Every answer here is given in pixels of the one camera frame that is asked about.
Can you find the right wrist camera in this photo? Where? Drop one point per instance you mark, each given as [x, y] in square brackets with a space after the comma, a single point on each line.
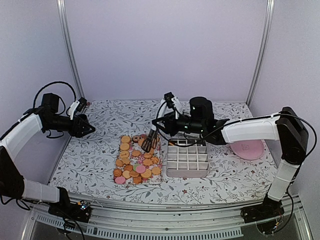
[170, 101]

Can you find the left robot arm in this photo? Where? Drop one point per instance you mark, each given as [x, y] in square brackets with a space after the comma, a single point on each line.
[43, 118]

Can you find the right aluminium frame post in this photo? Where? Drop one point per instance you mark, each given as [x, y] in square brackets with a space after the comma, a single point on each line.
[267, 24]

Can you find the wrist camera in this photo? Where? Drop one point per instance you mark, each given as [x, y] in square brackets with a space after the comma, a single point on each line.
[76, 106]
[170, 101]

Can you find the floral tablecloth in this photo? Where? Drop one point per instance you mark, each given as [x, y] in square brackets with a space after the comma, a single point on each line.
[86, 166]

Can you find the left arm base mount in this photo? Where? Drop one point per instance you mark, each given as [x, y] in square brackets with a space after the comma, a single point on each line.
[81, 212]

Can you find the aluminium frame post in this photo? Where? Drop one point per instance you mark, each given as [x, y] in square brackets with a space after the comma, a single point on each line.
[62, 13]
[267, 24]

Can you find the left aluminium frame post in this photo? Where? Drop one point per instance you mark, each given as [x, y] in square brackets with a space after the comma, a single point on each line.
[62, 13]

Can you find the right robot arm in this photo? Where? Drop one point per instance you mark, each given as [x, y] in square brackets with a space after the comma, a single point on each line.
[284, 126]

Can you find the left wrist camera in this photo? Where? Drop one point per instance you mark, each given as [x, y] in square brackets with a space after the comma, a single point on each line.
[76, 106]

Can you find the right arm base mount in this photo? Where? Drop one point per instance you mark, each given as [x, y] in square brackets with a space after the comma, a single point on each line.
[266, 210]

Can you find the floral cookie tray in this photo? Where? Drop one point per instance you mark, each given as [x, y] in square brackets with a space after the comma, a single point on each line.
[131, 153]

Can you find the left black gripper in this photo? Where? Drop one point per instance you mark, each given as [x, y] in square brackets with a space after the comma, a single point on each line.
[77, 130]

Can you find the pink plate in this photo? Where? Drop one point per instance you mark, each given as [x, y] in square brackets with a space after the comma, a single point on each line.
[248, 149]

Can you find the swirl orange cookie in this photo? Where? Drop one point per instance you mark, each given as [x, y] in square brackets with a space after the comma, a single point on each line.
[117, 172]

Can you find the metal serving tongs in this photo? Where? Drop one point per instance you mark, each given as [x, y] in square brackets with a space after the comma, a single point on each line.
[151, 140]

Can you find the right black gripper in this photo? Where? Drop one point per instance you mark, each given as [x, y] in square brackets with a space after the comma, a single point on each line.
[169, 121]

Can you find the metal divided cookie tin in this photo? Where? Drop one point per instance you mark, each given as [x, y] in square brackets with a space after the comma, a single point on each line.
[187, 158]

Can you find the chocolate donut cookie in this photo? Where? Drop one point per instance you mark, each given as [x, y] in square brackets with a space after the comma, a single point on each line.
[136, 138]

